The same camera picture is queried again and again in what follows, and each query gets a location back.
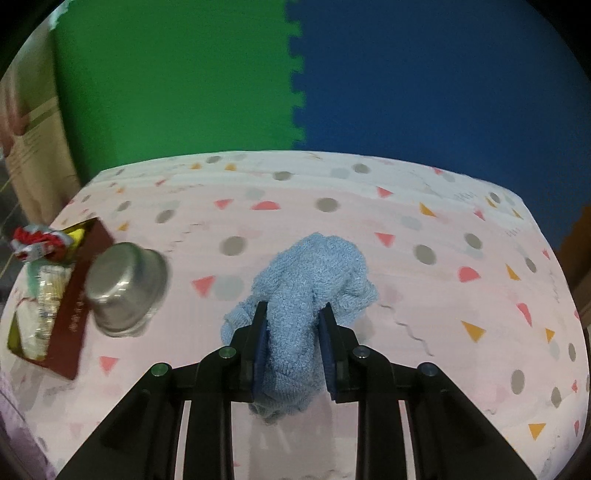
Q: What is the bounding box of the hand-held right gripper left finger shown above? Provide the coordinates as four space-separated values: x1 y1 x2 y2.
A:
55 300 269 480

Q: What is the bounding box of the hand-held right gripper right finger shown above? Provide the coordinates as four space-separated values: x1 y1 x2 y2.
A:
318 302 539 480

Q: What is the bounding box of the light blue fluffy towel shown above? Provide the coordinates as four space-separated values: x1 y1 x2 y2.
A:
221 232 379 421

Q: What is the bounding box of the red tin box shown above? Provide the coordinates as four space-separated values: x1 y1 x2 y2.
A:
7 218 116 381

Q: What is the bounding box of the bag of cotton swabs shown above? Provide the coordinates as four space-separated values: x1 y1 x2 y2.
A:
34 265 72 333

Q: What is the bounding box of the stainless steel bowl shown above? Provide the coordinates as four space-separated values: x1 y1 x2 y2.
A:
85 242 169 337

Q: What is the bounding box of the lilac cloth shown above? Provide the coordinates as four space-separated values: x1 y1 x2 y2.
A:
0 360 58 480

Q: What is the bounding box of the brown wooden furniture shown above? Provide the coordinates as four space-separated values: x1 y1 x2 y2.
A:
558 217 591 301

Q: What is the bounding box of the green foam mat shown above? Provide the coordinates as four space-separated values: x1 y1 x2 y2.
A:
53 0 308 185

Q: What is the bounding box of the blue foam mat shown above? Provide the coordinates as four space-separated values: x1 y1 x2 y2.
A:
284 0 591 250

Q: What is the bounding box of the red and white hair tie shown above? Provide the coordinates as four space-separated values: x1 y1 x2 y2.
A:
11 224 70 261

